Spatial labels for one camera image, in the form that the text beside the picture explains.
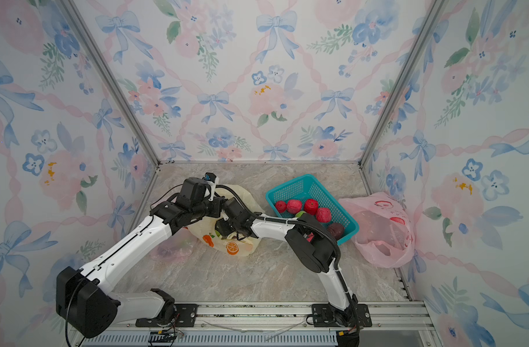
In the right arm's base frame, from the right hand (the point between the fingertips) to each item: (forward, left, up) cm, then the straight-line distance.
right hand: (220, 223), depth 92 cm
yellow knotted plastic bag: (-9, +2, +11) cm, 14 cm away
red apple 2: (+8, -39, +1) cm, 40 cm away
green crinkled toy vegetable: (+5, -34, 0) cm, 34 cm away
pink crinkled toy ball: (+5, -45, -1) cm, 45 cm away
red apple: (+9, -26, 0) cm, 28 cm away
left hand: (+1, -4, +15) cm, 16 cm away
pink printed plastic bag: (-1, -68, -2) cm, 68 cm away
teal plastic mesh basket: (+19, -39, -4) cm, 44 cm away
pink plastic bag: (-11, +15, 0) cm, 18 cm away
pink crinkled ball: (+8, -32, +1) cm, 33 cm away
